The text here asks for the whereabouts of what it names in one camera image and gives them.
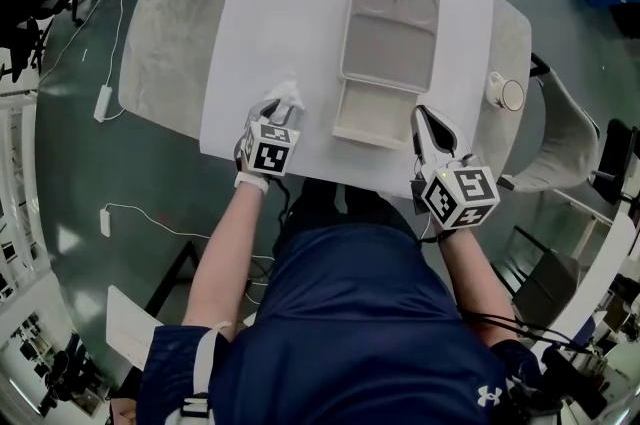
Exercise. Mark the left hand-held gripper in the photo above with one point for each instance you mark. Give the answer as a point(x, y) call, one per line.
point(270, 150)

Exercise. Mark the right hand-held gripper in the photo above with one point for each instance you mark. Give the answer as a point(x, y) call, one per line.
point(460, 195)

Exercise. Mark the beige compartment tray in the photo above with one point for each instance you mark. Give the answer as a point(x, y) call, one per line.
point(390, 43)

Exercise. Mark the person's left forearm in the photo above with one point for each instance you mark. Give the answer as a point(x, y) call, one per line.
point(225, 263)

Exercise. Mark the person's right forearm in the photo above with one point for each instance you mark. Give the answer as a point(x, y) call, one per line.
point(475, 283)

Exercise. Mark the white wristband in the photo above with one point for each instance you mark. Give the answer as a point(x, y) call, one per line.
point(252, 183)

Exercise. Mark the white mug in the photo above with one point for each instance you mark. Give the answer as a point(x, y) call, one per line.
point(507, 93)

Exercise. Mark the black trousers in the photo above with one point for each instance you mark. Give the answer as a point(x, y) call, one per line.
point(320, 208)

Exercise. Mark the white paper mat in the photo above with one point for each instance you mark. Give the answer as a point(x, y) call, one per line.
point(290, 13)

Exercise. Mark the light grey shell chair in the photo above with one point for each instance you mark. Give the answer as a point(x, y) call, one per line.
point(565, 138)

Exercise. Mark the navy blue shirt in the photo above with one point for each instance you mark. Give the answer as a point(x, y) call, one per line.
point(350, 338)

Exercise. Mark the black bag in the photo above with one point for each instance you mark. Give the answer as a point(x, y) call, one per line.
point(627, 20)

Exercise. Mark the white shelving unit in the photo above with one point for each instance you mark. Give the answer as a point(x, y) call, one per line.
point(15, 193)

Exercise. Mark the dark metal-frame chair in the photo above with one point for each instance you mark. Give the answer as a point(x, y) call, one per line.
point(545, 283)

